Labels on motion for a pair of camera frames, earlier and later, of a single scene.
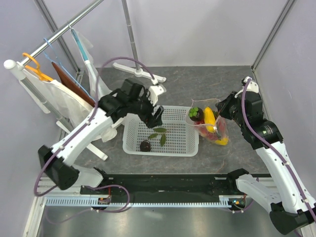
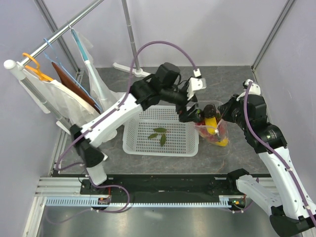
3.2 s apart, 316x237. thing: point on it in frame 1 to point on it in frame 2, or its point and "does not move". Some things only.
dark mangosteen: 145,146 to 210,111
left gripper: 152,121 to 182,113
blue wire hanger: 58,61 does not move
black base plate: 167,185 does not move
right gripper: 223,105 does not move
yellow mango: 223,142 does not move
